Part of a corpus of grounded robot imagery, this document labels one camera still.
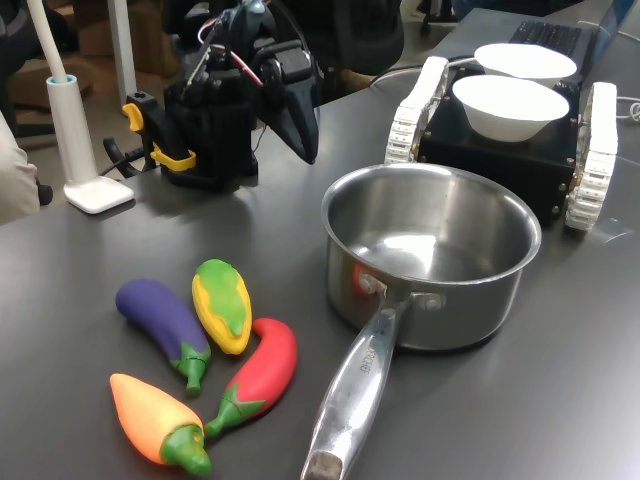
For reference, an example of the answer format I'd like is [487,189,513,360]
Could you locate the purple toy aubergine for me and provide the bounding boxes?
[114,278,213,397]

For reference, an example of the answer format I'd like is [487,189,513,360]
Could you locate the black office chair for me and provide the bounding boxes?
[279,0,406,96]

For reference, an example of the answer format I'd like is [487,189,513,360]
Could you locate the black yellow table clamp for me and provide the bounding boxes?
[122,91,197,174]

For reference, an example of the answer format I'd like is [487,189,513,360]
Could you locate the yellow green toy corn cob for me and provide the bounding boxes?
[191,258,254,356]

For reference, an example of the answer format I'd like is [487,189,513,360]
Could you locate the black vehicle with white tracks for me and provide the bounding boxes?
[383,55,620,232]

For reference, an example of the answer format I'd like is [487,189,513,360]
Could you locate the white bowl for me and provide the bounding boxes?
[451,74,571,144]
[473,42,579,90]

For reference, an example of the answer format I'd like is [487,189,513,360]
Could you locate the red toy chilli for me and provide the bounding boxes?
[203,317,299,440]

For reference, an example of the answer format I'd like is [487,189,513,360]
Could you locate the laptop with black keyboard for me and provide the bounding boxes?
[507,0,640,81]

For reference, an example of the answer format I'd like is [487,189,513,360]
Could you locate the person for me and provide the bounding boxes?
[0,112,41,226]

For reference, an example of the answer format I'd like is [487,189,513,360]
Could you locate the orange toy carrot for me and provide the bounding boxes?
[109,372,213,476]

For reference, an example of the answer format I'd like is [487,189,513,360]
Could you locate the white post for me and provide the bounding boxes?
[24,0,136,215]

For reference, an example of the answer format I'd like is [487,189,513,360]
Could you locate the steel pan with long handle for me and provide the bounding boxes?
[299,162,544,480]

